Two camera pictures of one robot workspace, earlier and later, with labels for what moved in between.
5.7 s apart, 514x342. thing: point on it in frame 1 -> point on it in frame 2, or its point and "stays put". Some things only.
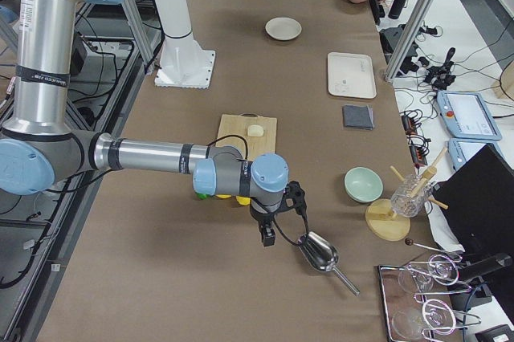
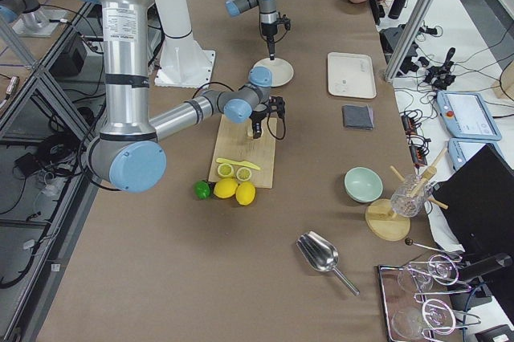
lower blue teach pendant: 462,149 stays put
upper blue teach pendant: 466,115 stays put
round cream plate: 283,29 -> 282,71
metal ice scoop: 324,256 stays put
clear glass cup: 409,198 stays put
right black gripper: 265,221 -> 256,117
